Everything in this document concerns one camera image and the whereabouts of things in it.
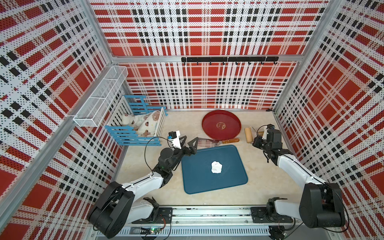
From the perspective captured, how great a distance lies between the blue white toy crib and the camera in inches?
38.4

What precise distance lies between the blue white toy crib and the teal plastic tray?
0.96 ft

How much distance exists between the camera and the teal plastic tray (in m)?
0.84
